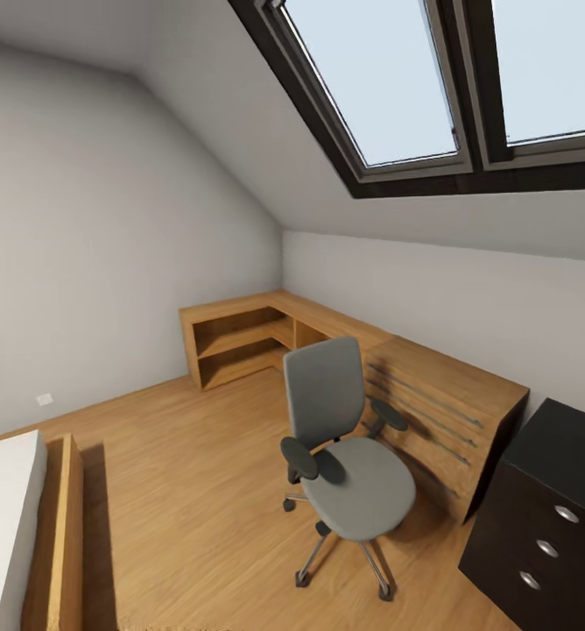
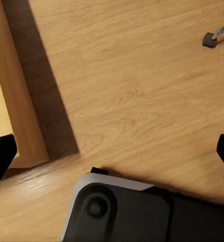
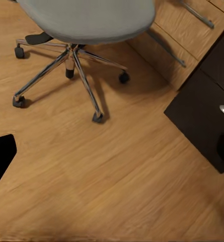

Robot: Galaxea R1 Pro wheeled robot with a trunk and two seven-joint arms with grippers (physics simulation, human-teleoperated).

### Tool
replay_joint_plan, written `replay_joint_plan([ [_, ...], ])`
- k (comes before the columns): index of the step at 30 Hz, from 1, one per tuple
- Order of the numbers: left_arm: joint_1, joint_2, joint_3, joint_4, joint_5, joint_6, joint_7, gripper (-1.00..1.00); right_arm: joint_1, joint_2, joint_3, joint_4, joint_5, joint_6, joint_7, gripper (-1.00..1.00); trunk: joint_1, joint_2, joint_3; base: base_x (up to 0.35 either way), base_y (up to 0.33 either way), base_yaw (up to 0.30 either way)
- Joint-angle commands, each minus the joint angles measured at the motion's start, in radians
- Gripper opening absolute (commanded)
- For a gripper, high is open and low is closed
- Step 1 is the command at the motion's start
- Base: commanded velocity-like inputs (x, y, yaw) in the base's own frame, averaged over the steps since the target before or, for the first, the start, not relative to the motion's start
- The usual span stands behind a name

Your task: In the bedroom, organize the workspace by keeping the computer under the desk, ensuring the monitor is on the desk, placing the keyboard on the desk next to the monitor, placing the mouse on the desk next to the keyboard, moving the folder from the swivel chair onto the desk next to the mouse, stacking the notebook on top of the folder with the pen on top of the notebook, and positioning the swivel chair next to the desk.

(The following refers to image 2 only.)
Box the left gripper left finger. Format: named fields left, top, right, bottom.
left=0, top=134, right=17, bottom=180

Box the swivel chair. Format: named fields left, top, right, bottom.
left=202, top=26, right=224, bottom=47

